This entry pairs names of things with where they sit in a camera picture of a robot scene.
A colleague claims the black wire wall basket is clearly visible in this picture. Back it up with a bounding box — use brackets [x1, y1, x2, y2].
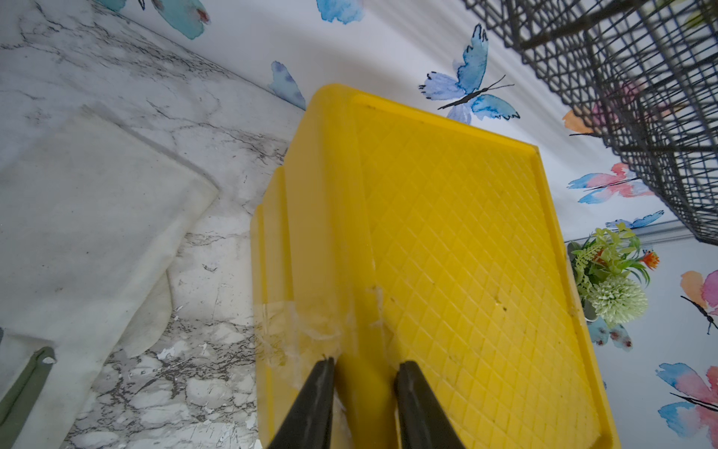
[466, 1, 717, 244]

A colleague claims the white green work glove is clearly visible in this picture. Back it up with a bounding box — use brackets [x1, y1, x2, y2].
[1, 108, 218, 448]

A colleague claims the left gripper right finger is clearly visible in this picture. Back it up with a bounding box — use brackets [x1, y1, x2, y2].
[394, 360, 464, 449]

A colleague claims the yellow drawer cabinet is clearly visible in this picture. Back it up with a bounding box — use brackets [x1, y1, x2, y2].
[251, 84, 620, 448]

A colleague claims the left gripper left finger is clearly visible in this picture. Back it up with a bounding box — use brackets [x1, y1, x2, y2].
[269, 357, 336, 449]

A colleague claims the potted artificial plant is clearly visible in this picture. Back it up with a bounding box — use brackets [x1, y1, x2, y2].
[567, 223, 660, 327]

